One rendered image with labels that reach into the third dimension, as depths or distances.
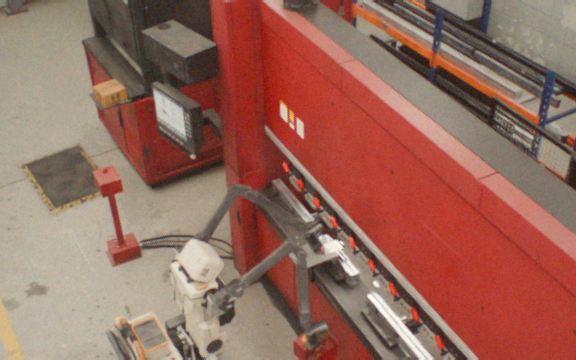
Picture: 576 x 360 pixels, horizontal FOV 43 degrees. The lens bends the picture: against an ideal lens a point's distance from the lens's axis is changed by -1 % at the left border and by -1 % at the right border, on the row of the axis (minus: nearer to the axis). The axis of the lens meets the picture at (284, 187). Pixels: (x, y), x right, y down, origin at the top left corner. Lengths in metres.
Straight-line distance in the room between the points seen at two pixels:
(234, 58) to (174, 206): 2.27
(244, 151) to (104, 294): 1.68
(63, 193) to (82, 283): 1.19
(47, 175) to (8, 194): 0.39
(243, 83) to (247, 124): 0.31
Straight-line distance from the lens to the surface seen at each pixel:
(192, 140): 4.85
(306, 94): 4.15
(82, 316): 5.71
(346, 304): 4.36
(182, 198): 6.57
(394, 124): 3.36
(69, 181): 7.00
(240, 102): 4.70
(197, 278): 3.96
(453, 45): 5.81
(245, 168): 4.99
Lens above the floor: 4.05
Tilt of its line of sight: 38 degrees down
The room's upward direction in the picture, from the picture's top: 2 degrees counter-clockwise
